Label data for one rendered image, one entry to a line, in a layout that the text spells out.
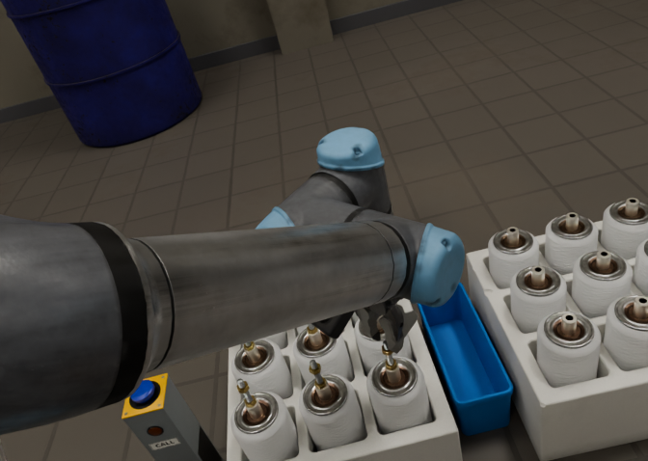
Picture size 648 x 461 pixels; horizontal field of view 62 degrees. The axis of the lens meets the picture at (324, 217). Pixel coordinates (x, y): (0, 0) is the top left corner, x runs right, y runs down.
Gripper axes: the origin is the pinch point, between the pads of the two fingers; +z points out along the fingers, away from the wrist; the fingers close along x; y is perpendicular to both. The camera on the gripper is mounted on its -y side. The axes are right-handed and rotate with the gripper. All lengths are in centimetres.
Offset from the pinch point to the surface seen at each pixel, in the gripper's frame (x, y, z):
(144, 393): 25.6, -30.4, 1.3
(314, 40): 195, 150, 31
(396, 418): -2.9, -3.1, 13.6
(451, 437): -9.9, 1.4, 17.8
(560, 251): -5.1, 43.9, 12.0
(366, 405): 4.2, -3.6, 16.4
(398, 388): -2.0, -0.6, 9.1
